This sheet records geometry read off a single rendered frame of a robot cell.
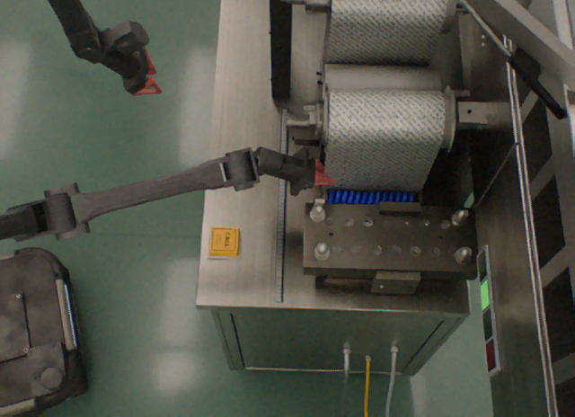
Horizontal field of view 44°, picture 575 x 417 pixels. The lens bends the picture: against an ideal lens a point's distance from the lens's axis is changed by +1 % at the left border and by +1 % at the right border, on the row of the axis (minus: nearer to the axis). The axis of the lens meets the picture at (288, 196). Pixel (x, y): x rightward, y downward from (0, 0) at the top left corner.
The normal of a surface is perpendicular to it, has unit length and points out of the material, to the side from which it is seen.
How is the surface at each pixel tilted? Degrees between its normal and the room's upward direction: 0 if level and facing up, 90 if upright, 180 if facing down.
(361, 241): 0
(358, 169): 90
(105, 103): 0
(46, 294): 0
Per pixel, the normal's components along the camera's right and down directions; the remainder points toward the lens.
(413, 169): -0.03, 0.91
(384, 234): 0.01, -0.41
